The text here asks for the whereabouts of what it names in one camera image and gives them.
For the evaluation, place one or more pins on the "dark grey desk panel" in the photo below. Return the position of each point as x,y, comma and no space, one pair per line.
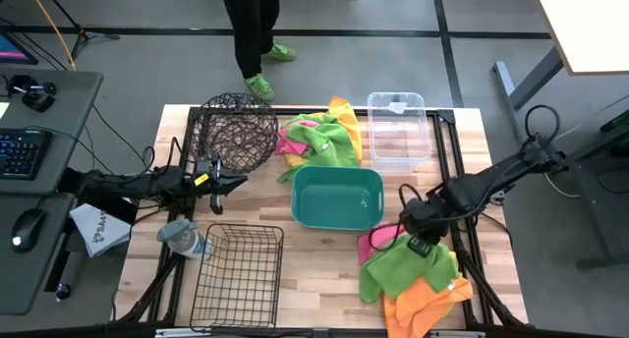
24,279
64,107

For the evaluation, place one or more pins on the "computer monitor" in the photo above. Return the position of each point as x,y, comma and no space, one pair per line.
12,50

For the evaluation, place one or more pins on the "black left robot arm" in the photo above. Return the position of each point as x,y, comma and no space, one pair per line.
123,185

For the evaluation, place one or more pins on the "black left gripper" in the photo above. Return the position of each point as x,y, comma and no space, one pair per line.
216,185

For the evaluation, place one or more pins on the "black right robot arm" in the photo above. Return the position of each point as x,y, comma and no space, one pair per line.
481,185

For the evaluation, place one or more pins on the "white table top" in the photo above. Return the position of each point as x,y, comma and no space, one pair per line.
589,23

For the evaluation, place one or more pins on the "green microfiber towel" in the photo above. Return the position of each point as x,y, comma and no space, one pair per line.
329,149
403,269

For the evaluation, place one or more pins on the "green shoe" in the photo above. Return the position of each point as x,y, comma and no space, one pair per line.
260,87
281,52

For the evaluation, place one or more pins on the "white printed bag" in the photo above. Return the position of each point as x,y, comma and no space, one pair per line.
100,230

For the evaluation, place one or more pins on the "black camera clamp mount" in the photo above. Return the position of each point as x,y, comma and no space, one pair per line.
34,97

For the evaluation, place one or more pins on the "pale yellow microfiber towel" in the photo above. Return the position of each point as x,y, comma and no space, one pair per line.
294,159

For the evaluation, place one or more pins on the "black aluminium table frame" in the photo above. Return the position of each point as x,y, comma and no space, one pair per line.
446,117

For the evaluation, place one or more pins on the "black computer mouse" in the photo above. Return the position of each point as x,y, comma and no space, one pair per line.
27,230

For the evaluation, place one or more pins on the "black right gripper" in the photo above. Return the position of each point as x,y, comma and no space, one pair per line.
422,220

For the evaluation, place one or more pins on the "dark side stand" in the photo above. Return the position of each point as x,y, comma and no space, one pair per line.
594,205

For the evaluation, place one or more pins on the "clear plastic bin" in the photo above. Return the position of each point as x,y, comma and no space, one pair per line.
398,131

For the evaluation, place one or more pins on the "person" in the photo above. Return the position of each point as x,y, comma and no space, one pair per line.
250,23

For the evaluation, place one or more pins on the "grey table leg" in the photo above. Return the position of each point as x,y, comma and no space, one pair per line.
535,80

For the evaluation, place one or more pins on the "teal plastic basin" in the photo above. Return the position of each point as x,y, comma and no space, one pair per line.
304,181

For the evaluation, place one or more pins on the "black tripod stand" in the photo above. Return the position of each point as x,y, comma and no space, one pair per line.
81,36

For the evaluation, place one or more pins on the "black backlit keyboard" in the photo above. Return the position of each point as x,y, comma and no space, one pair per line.
22,153

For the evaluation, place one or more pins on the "black round knob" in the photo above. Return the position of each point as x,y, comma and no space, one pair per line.
63,291

